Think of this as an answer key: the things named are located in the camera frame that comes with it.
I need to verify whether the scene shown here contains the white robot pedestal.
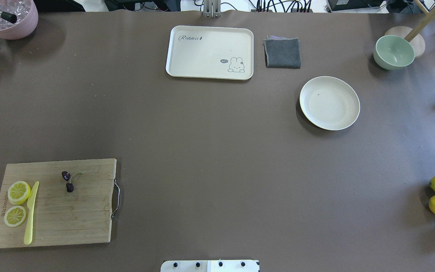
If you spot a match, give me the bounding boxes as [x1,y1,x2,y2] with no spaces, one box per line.
[160,260,260,272]

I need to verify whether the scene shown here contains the grey folded cloth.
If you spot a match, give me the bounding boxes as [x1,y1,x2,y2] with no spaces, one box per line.
[264,36,301,69]

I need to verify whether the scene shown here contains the cream round plate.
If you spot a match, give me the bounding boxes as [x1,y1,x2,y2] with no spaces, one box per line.
[299,76,361,131]

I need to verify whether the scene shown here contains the bamboo cutting board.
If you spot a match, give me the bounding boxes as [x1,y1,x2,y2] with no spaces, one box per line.
[0,158,117,249]

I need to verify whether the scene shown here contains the green bowl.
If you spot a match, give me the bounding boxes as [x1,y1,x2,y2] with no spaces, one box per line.
[373,36,415,71]

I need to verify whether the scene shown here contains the aluminium frame post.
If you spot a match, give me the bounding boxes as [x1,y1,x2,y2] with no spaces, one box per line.
[202,0,221,18]

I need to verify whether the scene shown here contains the lemon half inner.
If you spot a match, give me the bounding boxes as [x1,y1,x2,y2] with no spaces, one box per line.
[8,181,31,205]

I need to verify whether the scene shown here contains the yellow plastic knife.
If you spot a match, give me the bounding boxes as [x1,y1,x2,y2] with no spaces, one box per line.
[23,181,40,246]

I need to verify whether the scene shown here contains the pink ice bowl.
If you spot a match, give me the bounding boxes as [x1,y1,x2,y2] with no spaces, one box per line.
[0,0,39,40]

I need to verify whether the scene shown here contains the cream rabbit tray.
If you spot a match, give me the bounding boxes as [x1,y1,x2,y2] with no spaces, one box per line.
[166,25,254,80]

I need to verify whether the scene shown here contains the wooden glass stand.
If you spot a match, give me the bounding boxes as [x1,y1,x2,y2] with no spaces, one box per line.
[385,0,435,59]

